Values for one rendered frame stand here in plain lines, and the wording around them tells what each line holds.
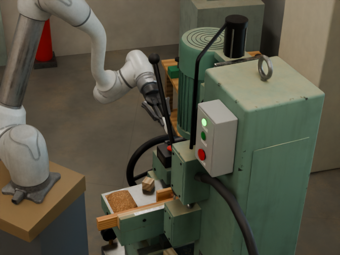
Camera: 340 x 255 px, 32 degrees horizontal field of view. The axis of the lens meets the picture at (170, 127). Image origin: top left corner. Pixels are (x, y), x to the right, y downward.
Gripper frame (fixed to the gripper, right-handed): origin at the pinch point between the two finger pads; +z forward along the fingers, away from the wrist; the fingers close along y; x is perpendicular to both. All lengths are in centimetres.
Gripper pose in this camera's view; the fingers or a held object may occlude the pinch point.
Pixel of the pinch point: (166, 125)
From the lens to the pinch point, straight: 247.4
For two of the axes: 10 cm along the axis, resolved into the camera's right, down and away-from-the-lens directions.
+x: -1.6, 6.1, 7.8
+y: 9.2, -1.9, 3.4
